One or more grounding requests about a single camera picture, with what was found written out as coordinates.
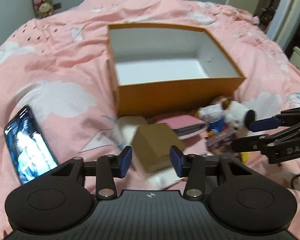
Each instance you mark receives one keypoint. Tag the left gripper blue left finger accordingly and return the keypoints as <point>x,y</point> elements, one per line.
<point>124,161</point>

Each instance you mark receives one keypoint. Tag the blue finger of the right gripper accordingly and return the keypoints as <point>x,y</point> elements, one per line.
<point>247,144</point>
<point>265,124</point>

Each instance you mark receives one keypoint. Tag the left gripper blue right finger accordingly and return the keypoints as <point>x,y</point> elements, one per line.
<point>179,162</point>

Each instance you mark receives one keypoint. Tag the white dog plush toy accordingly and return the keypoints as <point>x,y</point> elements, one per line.
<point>236,115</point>

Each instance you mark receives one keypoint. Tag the small gold gift box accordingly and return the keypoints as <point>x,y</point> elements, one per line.
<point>151,148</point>

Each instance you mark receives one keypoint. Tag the pink notebook wallet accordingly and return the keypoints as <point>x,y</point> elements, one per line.
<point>184,126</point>

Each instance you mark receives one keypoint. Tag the duck plush blue shirt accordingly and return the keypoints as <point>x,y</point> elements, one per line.
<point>216,127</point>

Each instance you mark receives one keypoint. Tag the black smartphone lit screen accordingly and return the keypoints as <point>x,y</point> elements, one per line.
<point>29,152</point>

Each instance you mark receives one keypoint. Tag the orange cardboard storage box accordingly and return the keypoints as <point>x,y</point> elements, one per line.
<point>158,68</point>

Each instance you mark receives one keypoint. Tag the pink cloud-print bedspread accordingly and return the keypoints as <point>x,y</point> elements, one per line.
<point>58,66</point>

